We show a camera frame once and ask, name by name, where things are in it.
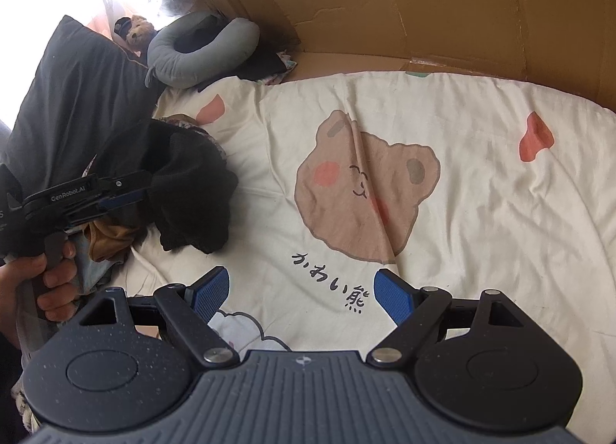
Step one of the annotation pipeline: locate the black teddy-print garment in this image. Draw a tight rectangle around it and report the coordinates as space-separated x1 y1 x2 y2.
91 120 238 254

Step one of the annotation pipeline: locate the person's left hand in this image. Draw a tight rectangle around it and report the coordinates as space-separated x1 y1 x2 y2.
1 241 79 348

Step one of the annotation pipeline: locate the brown crumpled garment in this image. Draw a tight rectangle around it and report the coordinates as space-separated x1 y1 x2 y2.
82 218 145 263

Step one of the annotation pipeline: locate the blue-grey garment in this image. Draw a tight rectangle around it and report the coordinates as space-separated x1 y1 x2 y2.
68 235 125 296

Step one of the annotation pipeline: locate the dark grey pillow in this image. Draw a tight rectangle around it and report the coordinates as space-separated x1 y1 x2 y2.
1 15 164 197

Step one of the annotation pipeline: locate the cream bear-print bed sheet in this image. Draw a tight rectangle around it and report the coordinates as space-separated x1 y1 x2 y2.
113 72 615 443

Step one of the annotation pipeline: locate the grey neck pillow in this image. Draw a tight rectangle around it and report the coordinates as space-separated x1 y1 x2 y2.
144 11 260 89

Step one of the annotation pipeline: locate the small teddy bear toy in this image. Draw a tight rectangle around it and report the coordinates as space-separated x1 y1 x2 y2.
114 15 157 53

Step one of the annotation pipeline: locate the brown cardboard box sheet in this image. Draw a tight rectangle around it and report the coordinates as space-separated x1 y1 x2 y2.
195 0 615 108

